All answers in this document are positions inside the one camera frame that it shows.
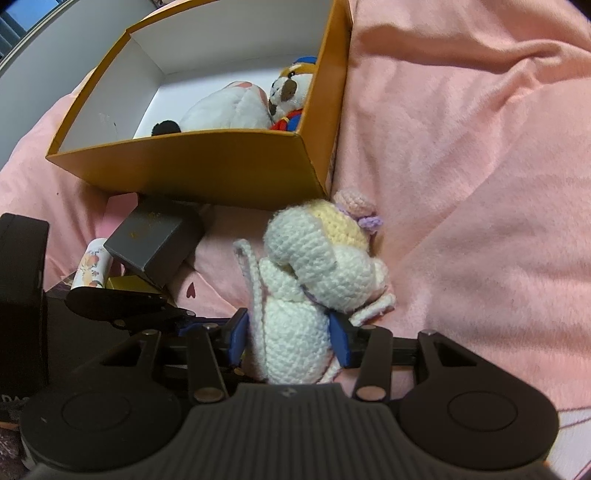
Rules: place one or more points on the pink blanket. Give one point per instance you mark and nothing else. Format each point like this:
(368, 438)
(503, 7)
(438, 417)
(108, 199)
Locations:
(461, 161)

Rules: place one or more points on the white plush toy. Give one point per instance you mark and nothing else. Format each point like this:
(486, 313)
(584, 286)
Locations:
(221, 108)

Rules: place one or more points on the orange cardboard box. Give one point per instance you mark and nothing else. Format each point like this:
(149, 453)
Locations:
(207, 166)

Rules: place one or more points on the white floral lotion tube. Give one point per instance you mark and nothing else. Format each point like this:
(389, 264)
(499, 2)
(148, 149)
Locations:
(94, 267)

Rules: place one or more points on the white crochet doll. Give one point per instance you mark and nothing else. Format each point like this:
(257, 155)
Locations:
(304, 277)

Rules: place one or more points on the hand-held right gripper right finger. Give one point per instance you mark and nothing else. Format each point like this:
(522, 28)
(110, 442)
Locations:
(342, 341)

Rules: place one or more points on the window frame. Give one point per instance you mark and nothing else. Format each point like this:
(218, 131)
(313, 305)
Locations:
(27, 32)

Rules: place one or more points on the grey gift box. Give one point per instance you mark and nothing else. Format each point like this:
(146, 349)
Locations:
(152, 235)

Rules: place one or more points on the brown dog plush toy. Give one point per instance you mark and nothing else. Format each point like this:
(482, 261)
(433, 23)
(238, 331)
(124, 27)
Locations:
(288, 90)

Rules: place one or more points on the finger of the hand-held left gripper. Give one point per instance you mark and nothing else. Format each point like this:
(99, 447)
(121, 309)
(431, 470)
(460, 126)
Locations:
(189, 328)
(115, 300)

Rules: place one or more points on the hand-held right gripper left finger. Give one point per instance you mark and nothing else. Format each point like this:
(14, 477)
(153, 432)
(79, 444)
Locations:
(238, 339)

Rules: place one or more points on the yellow flat box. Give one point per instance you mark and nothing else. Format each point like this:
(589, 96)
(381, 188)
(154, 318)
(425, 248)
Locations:
(127, 284)

